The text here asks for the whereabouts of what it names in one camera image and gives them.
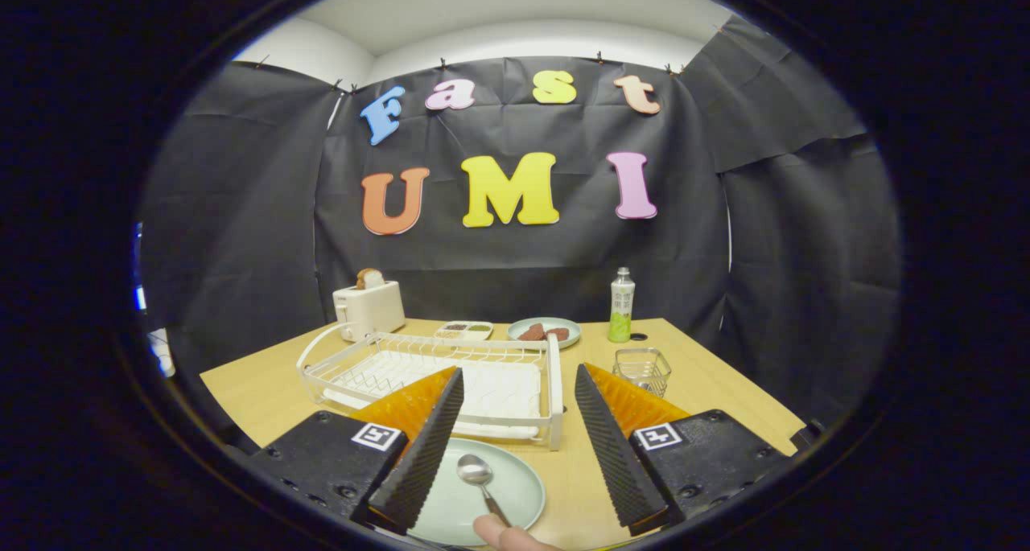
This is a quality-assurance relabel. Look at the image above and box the green drink bottle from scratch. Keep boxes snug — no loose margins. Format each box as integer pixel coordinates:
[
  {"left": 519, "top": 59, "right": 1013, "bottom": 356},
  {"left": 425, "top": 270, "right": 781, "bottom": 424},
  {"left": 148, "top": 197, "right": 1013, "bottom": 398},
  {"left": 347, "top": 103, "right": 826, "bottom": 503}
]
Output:
[{"left": 608, "top": 266, "right": 637, "bottom": 344}]

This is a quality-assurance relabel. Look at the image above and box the white printed sheet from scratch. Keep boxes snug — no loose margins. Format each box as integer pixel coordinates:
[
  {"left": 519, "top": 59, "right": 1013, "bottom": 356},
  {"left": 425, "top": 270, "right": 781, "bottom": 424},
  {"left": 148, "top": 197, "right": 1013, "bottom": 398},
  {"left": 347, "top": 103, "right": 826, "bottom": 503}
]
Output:
[{"left": 147, "top": 328, "right": 176, "bottom": 377}]

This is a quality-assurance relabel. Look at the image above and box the white wire dish rack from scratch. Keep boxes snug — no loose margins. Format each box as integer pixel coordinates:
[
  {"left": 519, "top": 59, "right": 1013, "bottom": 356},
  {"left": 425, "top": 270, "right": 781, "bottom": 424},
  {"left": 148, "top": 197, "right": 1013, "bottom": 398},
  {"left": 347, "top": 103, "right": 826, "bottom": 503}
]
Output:
[{"left": 296, "top": 323, "right": 566, "bottom": 452}]

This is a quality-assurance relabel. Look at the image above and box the blue white bright screen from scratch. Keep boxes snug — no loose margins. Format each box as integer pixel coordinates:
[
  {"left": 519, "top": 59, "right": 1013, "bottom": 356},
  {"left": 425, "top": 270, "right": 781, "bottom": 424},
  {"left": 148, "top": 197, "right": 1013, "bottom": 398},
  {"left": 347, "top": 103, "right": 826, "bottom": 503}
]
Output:
[{"left": 133, "top": 223, "right": 147, "bottom": 310}]

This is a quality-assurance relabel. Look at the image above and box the white toaster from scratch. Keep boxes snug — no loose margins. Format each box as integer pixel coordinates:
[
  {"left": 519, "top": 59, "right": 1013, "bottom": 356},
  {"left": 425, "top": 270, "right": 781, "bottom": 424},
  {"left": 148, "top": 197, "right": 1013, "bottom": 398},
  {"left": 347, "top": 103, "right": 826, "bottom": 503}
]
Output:
[{"left": 332, "top": 281, "right": 406, "bottom": 343}]

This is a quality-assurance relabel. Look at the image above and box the white divided sauce dish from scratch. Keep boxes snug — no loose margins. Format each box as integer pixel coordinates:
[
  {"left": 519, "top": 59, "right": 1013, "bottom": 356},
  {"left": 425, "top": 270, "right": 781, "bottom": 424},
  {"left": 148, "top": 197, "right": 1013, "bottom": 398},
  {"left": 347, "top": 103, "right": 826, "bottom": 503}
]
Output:
[{"left": 435, "top": 321, "right": 494, "bottom": 342}]

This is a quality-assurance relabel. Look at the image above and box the small pale green food plate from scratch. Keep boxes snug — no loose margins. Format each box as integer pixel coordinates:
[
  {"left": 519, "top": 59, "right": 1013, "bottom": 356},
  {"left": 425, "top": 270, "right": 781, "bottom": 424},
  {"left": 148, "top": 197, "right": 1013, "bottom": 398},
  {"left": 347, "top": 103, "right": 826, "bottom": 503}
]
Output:
[{"left": 507, "top": 317, "right": 582, "bottom": 350}]

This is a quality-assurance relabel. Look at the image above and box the black backdrop cloth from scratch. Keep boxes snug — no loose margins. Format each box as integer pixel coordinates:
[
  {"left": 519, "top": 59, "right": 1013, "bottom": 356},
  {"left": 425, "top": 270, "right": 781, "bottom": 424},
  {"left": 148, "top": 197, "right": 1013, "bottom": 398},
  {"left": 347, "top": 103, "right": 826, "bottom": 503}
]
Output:
[{"left": 137, "top": 16, "right": 902, "bottom": 447}]

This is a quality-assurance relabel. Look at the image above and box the metal wire basket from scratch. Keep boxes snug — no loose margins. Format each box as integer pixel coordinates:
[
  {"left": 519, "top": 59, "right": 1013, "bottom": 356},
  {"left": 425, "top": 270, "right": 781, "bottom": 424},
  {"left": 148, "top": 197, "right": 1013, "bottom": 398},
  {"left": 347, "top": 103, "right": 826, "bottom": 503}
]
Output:
[{"left": 612, "top": 347, "right": 673, "bottom": 398}]

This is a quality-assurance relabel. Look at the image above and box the metal spoon dark handle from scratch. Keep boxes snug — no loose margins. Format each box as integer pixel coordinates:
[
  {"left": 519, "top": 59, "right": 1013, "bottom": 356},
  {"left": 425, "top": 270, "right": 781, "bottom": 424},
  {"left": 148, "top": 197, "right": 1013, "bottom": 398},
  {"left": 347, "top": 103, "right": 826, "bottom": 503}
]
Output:
[{"left": 457, "top": 454, "right": 513, "bottom": 529}]

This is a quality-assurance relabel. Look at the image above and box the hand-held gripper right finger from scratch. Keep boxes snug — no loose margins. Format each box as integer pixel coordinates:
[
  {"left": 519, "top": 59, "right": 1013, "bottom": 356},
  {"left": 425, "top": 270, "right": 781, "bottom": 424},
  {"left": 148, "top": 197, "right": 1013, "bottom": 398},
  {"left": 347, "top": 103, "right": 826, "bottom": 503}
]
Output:
[{"left": 574, "top": 363, "right": 793, "bottom": 536}]

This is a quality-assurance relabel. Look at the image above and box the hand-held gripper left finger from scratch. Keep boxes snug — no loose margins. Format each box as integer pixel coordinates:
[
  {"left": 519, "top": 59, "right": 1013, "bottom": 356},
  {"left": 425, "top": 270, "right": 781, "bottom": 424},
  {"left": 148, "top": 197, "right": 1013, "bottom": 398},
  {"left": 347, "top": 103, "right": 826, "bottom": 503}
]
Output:
[{"left": 249, "top": 366, "right": 466, "bottom": 536}]

